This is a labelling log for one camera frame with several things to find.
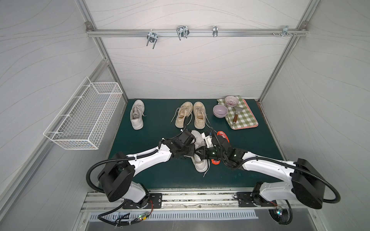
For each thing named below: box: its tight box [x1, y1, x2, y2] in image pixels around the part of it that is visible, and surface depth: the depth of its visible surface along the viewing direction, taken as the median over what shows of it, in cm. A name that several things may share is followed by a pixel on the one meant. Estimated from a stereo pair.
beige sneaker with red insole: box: [192, 101, 207, 130], surface depth 106 cm
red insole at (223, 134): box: [216, 130, 230, 143], surface depth 101 cm
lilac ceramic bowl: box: [212, 104, 229, 119], surface depth 110 cm
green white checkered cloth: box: [216, 95, 258, 129], surface depth 111 cm
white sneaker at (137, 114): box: [130, 99, 147, 130], surface depth 103 cm
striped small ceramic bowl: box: [224, 95, 239, 108], surface depth 118 cm
